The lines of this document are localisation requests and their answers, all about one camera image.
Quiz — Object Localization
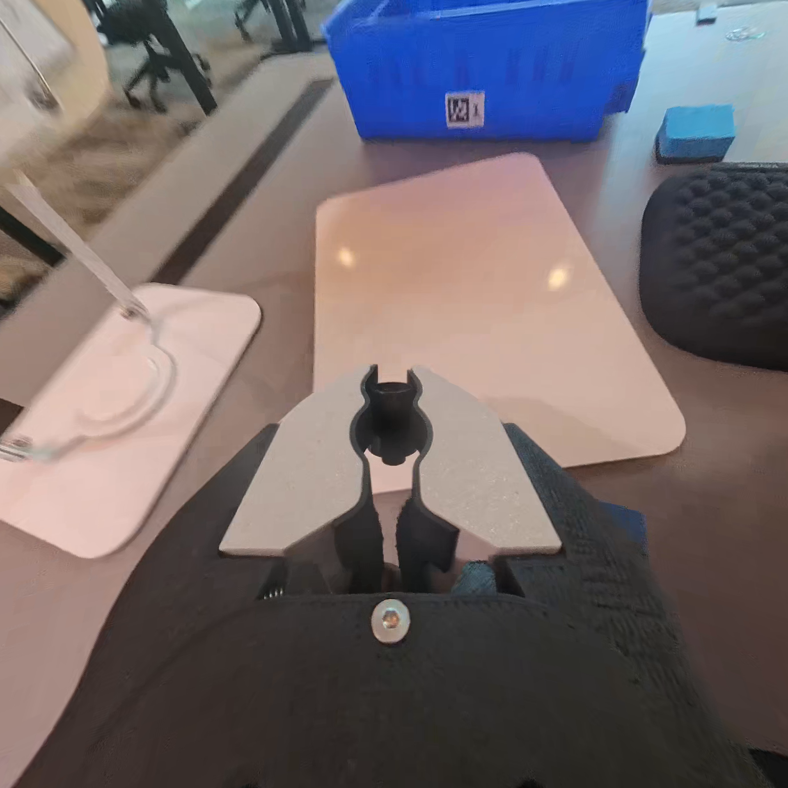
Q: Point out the blue tape strip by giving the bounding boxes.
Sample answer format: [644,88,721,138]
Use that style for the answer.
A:
[603,502,647,555]

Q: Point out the black marker cap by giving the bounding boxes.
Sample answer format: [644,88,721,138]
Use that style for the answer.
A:
[363,382,415,465]

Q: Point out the black office chair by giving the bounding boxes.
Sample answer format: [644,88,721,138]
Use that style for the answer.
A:
[92,0,213,115]

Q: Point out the blue whiteboard eraser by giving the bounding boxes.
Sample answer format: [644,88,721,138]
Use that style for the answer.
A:
[654,105,737,165]

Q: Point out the black textured cushion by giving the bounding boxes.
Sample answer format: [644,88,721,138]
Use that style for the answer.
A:
[640,162,788,371]

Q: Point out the blue plastic storage bin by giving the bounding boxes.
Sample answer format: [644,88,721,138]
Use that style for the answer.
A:
[323,0,652,144]

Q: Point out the white whiteboard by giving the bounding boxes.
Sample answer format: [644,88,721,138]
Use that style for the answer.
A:
[313,153,687,496]

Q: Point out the white metal desk stand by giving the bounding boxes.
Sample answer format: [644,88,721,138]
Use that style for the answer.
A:
[0,166,262,560]

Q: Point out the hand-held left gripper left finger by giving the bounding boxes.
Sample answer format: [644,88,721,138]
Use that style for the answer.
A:
[218,364,385,593]

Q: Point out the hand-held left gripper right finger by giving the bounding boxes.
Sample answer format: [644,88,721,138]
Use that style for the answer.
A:
[397,366,562,592]

